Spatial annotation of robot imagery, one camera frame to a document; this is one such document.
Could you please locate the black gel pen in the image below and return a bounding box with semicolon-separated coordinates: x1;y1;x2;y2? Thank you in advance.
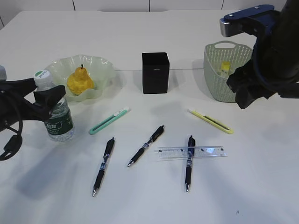
92;137;115;197
127;125;164;167
185;135;196;193

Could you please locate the left black gel pen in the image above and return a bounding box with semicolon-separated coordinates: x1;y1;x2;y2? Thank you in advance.
92;137;115;197

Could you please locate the green wavy glass plate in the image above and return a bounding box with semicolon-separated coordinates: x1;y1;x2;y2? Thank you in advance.
45;54;116;102

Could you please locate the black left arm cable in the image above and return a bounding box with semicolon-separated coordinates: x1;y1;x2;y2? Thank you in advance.
0;93;24;161

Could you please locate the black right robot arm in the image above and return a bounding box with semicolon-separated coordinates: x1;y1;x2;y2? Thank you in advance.
220;0;299;109

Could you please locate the clear water bottle green label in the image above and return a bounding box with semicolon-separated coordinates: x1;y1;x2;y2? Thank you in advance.
34;70;75;142

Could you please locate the green woven plastic basket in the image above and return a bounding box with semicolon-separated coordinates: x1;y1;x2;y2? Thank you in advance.
203;41;253;103

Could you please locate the green utility knife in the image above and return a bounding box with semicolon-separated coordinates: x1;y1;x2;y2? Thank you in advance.
89;107;130;135

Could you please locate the clear plastic ruler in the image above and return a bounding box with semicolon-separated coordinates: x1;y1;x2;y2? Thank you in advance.
155;146;228;161

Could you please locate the black square pen holder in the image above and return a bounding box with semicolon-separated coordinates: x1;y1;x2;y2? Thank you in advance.
142;52;170;94

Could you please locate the yellow pear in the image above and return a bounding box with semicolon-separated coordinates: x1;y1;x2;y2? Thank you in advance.
67;64;95;95

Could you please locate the middle black gel pen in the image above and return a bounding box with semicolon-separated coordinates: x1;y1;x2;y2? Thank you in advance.
127;125;164;167

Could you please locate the yellow utility knife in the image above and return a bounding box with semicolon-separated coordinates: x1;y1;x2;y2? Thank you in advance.
187;109;234;134

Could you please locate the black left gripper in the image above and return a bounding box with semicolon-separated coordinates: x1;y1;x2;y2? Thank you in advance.
0;78;66;132

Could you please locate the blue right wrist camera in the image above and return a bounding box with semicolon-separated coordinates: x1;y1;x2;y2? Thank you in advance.
220;4;280;37

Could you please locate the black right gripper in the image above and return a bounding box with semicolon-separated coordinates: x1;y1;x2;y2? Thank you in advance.
226;60;275;109

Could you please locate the right black gel pen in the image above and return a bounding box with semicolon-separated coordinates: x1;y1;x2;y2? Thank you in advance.
185;135;196;193

